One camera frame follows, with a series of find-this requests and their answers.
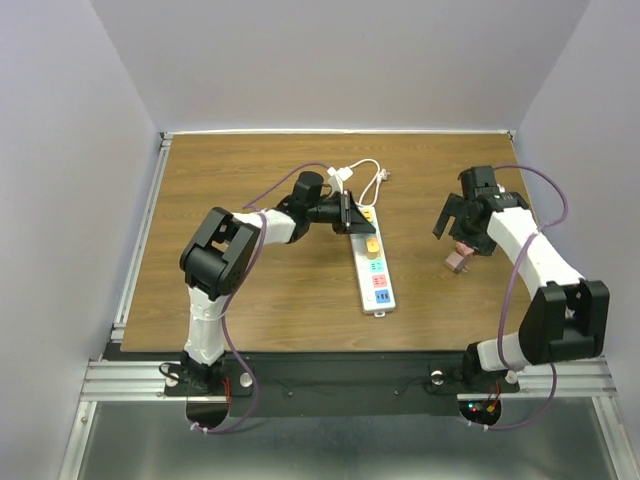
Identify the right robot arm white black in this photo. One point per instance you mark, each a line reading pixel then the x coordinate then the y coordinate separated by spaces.
pixel 566 319

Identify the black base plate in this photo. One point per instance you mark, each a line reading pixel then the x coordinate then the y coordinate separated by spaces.
pixel 270 385

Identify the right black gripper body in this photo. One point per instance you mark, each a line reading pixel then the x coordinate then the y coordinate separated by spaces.
pixel 471 233

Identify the brown pink charger plug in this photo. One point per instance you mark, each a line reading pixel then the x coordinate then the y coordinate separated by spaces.
pixel 456 262

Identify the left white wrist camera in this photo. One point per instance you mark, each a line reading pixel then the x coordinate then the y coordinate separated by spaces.
pixel 339 175

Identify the white power strip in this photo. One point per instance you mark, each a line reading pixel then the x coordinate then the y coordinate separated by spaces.
pixel 373 276

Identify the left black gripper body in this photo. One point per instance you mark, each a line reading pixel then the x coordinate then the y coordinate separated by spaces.
pixel 328 211

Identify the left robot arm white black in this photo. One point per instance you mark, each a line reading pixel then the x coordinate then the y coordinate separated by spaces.
pixel 224 249

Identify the pink orange charger plug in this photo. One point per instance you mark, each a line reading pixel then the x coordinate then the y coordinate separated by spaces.
pixel 464 249

